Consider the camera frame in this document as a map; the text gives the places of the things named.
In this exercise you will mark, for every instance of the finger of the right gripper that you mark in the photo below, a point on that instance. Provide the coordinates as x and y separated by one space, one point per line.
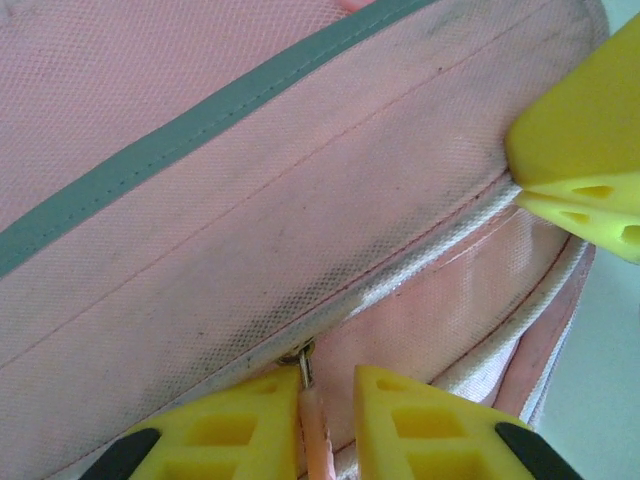
595 220
585 120

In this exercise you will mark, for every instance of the pink backpack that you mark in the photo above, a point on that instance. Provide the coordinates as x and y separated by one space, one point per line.
250 175

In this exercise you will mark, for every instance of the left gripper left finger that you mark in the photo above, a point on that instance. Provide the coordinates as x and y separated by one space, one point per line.
220 435

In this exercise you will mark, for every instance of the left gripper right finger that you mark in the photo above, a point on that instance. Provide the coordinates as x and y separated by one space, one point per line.
440 435

